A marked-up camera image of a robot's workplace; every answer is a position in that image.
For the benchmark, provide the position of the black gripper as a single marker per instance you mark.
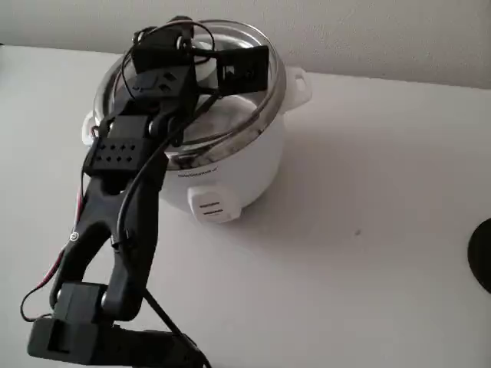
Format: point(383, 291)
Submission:
point(143, 61)

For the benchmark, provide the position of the glass lid with steel rim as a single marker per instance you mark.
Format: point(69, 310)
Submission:
point(282, 86)

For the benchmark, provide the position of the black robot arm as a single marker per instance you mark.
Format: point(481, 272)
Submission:
point(96, 214)

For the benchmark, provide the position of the glass lid with white knob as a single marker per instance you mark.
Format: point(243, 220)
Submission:
point(238, 115)

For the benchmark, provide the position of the white rice cooker body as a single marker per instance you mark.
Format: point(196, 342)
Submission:
point(249, 172)

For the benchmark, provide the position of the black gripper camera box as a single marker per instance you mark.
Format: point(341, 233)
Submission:
point(245, 69)

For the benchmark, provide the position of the black round object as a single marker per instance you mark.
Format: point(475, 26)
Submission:
point(481, 257)

